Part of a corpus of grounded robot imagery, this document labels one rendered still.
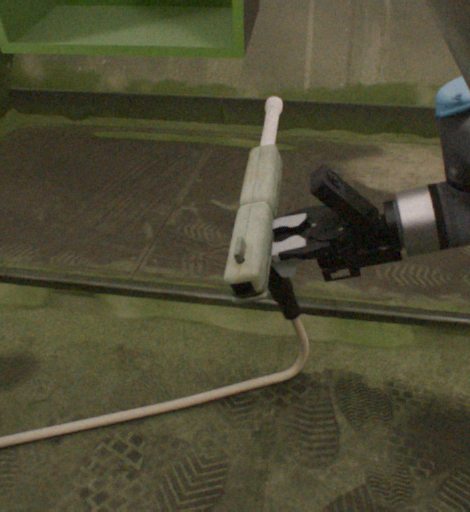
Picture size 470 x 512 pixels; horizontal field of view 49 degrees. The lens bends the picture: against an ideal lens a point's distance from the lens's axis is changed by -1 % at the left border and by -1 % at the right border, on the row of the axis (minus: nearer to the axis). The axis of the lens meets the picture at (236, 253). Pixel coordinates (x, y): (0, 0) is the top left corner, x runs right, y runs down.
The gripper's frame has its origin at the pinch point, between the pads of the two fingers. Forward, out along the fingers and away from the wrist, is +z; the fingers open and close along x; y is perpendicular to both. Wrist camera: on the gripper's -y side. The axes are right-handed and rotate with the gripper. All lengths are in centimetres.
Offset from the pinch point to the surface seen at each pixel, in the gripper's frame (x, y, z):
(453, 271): 32, 47, -29
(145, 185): 70, 27, 51
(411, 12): 151, 31, -38
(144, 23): 83, -14, 34
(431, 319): 14.8, 41.5, -22.4
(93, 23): 82, -18, 47
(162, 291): 18.1, 23.4, 31.1
